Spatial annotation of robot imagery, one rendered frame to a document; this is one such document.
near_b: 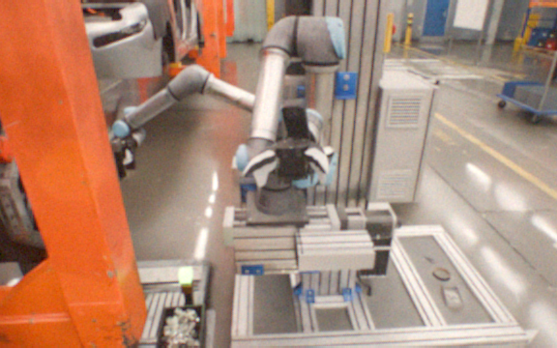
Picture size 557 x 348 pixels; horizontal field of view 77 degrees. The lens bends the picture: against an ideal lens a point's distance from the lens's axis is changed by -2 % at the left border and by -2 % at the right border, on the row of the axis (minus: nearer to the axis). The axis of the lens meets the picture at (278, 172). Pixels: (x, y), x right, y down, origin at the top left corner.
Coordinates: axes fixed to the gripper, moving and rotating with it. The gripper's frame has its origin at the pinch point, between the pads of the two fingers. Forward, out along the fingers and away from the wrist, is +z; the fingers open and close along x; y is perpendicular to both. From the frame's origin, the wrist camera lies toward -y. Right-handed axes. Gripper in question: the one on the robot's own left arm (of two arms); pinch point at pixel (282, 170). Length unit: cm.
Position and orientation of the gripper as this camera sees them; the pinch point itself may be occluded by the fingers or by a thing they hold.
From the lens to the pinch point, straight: 63.2
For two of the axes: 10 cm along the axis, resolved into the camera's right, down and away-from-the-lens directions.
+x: -9.7, 0.4, 2.4
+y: 1.3, 9.0, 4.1
